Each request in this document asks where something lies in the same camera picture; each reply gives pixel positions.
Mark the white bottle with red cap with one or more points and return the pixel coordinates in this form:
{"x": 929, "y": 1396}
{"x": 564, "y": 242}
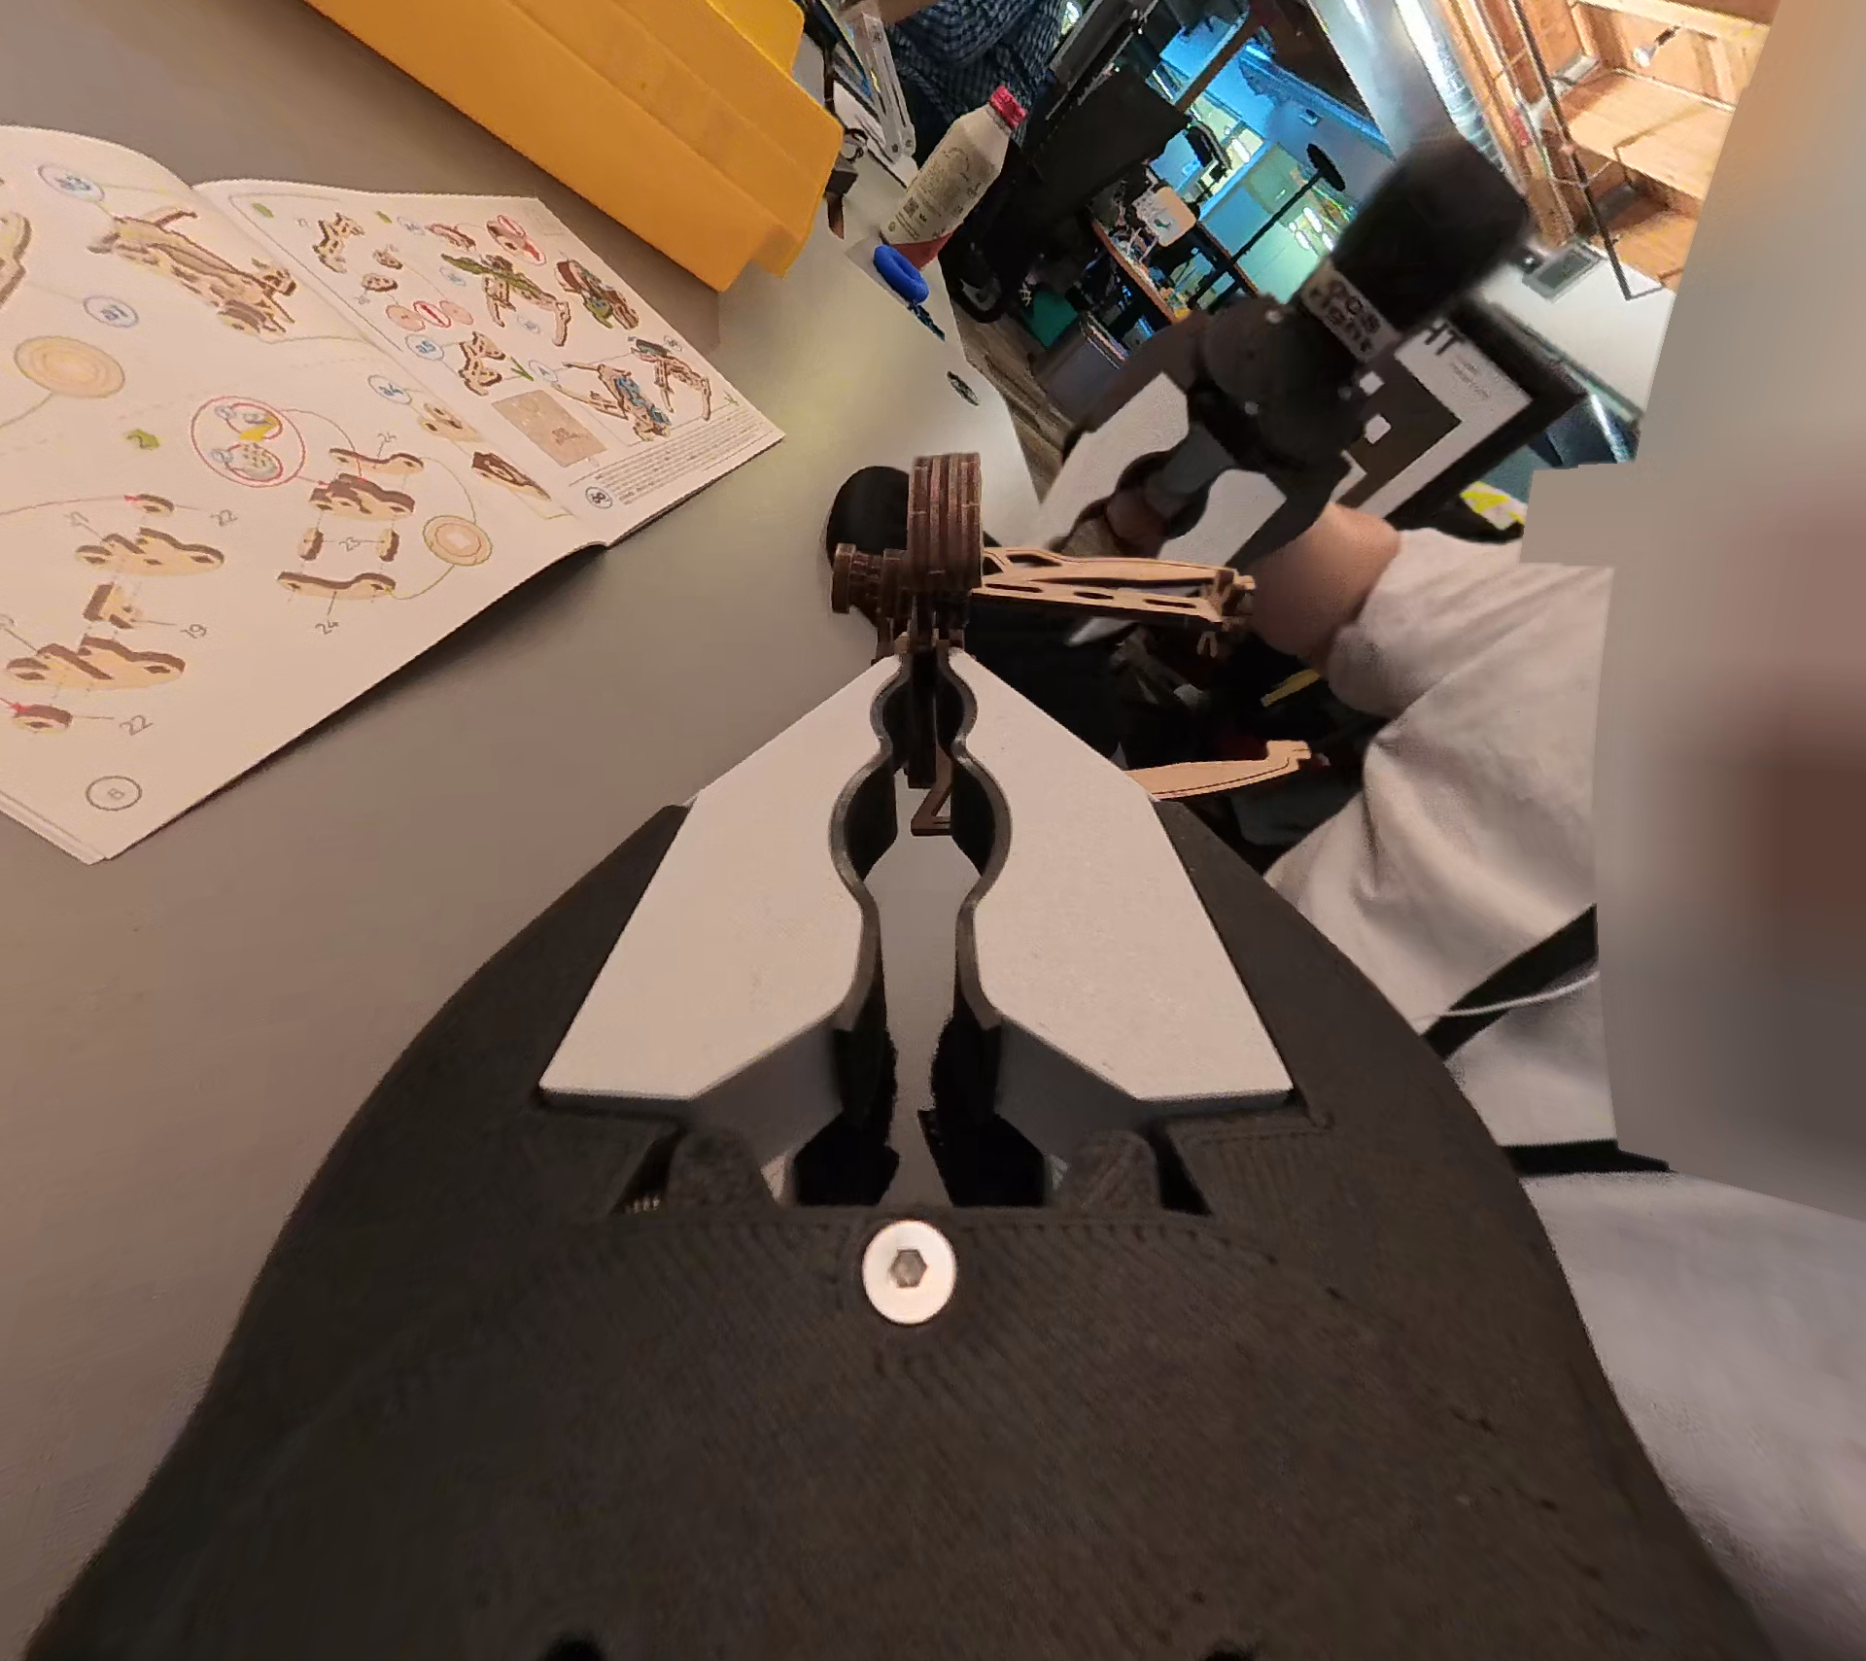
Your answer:
{"x": 948, "y": 175}

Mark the person's right forearm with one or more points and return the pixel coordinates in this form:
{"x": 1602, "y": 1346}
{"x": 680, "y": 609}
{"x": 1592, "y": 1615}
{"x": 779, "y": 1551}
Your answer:
{"x": 1472, "y": 728}

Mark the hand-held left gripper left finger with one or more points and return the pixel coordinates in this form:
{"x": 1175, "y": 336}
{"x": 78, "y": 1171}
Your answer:
{"x": 715, "y": 947}

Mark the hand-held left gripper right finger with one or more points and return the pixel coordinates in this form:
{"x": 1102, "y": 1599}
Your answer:
{"x": 1124, "y": 961}

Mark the blue cap object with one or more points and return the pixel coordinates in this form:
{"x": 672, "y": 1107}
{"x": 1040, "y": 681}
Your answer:
{"x": 901, "y": 274}

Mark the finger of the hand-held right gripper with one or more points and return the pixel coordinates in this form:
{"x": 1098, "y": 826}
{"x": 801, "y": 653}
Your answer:
{"x": 1275, "y": 517}
{"x": 1116, "y": 452}

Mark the illustrated instruction booklet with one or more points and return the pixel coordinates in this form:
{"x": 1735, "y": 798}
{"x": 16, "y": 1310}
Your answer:
{"x": 291, "y": 452}

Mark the black office chair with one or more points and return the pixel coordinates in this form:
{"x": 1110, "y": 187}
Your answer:
{"x": 1086, "y": 161}

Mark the brown wooden model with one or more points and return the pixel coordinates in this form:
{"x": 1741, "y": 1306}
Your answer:
{"x": 941, "y": 539}

